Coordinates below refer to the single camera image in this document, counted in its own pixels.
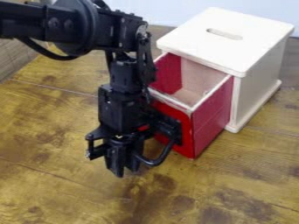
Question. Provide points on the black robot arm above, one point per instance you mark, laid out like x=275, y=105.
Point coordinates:
x=65, y=30

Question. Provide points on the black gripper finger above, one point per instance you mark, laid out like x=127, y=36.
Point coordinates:
x=116, y=158
x=135, y=150

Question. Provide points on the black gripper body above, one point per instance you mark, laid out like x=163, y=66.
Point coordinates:
x=121, y=115

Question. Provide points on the white wooden box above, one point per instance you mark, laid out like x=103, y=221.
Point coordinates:
x=241, y=45

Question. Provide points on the red drawer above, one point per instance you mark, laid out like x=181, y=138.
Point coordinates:
x=192, y=93

